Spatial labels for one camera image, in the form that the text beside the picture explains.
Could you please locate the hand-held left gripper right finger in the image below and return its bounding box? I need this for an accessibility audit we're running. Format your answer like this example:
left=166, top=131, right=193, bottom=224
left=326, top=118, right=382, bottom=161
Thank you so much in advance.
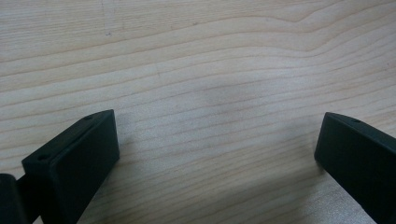
left=314, top=111, right=396, bottom=224

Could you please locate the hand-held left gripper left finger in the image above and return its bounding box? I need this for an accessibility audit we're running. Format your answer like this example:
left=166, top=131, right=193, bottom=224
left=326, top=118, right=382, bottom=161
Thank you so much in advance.
left=21, top=108, right=120, bottom=224

